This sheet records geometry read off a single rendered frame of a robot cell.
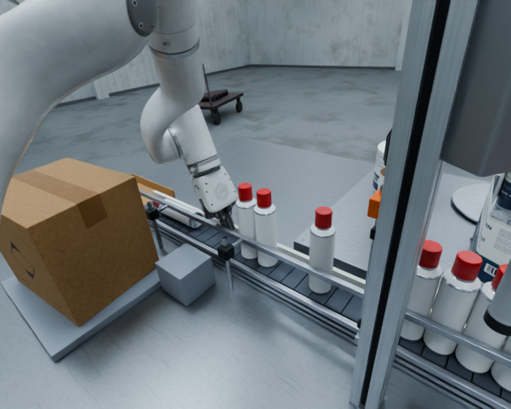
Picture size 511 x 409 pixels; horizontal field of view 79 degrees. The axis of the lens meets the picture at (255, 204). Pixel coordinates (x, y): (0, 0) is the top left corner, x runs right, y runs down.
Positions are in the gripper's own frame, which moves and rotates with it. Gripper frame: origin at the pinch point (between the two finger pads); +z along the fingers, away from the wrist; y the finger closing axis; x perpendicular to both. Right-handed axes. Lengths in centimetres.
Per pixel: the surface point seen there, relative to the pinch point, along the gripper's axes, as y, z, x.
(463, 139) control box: -17, -17, -59
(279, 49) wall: 966, -199, 649
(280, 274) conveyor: -2.1, 12.6, -15.5
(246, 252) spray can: -2.7, 6.8, -6.8
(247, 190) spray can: -0.9, -9.4, -13.5
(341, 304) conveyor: -1.9, 18.0, -30.5
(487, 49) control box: -17, -24, -61
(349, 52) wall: 967, -96, 402
